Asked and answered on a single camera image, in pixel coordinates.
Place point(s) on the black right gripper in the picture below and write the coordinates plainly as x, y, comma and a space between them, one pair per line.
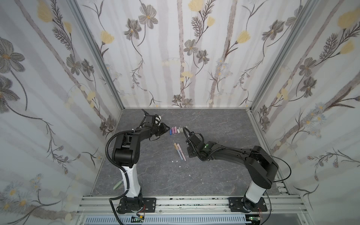
192, 142

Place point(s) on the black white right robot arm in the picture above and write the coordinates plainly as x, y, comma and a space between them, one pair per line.
261, 167

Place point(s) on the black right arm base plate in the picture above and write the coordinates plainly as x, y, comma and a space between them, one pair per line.
236, 204

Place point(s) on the lilac pen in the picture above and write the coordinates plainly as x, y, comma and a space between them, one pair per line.
181, 152

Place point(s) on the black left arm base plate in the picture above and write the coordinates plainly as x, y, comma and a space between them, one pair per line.
146, 204

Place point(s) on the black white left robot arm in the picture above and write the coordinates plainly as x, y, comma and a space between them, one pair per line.
126, 154

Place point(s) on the white slotted cable duct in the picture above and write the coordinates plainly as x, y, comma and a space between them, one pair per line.
185, 220

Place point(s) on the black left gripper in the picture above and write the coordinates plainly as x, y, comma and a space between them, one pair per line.
164, 129

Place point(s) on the aluminium front rail frame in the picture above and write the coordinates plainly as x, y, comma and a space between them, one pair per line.
282, 209

